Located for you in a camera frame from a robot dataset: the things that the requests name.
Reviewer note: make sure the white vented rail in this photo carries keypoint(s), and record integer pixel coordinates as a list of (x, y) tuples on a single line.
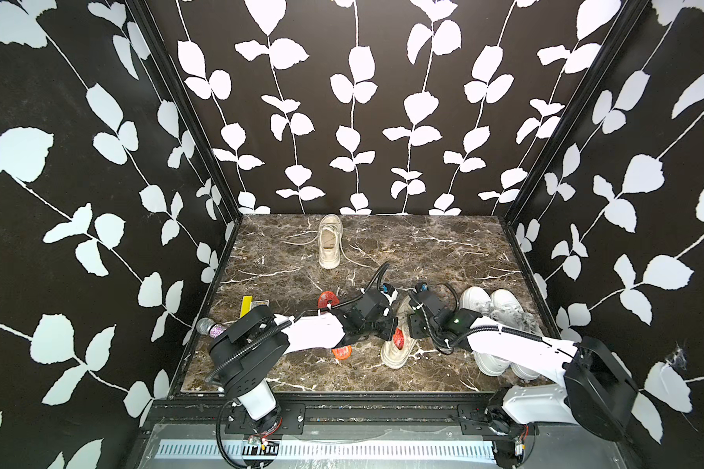
[(287, 450)]

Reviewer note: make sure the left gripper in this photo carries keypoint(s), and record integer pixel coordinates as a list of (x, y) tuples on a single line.
[(390, 325)]

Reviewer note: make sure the purple glitter tube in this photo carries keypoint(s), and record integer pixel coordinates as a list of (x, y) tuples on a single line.
[(208, 327)]

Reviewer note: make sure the white sneaker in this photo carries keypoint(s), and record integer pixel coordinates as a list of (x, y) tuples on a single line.
[(478, 300), (508, 311)]

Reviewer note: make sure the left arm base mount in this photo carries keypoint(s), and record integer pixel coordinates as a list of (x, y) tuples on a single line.
[(287, 419)]

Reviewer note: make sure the white sneaker outer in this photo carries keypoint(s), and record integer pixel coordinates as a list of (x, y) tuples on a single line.
[(508, 311)]

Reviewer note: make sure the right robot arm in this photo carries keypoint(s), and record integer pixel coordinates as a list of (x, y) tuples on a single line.
[(587, 386)]

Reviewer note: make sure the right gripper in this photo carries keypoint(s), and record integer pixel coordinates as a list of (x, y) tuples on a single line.
[(413, 325)]

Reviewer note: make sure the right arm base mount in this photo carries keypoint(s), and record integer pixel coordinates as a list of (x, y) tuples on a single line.
[(491, 424)]

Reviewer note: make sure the beige sneaker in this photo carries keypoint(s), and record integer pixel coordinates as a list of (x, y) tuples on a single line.
[(329, 241), (396, 352)]

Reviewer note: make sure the red insole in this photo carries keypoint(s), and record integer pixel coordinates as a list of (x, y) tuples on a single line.
[(398, 339), (326, 300)]

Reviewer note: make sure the yellow card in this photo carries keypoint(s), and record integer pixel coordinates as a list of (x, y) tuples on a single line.
[(246, 306)]

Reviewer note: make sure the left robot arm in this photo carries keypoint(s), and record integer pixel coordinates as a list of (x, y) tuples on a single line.
[(244, 352)]

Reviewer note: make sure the white sneaker inner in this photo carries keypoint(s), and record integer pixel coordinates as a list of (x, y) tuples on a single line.
[(478, 300)]

